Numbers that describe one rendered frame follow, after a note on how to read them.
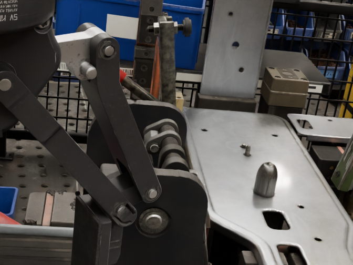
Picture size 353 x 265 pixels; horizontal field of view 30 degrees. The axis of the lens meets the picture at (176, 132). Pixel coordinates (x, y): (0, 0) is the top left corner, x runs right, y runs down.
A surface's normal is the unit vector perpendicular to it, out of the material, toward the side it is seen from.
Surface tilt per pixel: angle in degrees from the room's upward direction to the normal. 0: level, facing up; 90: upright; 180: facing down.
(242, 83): 90
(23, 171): 0
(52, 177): 0
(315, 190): 0
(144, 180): 90
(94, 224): 90
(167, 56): 90
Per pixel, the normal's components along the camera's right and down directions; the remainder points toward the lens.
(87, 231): -0.85, 0.11
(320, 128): 0.13, -0.91
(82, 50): 0.51, 0.41
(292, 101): 0.11, 0.39
